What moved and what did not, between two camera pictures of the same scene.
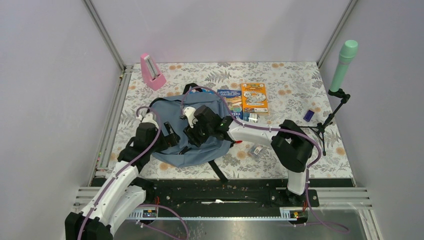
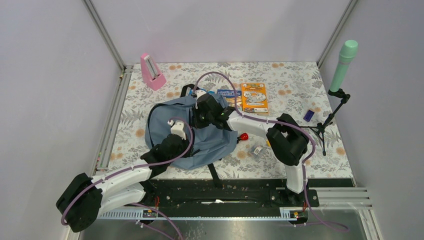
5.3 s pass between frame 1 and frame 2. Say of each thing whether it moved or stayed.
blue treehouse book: stayed
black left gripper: moved
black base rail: stayed
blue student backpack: moved
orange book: stayed
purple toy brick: stayed
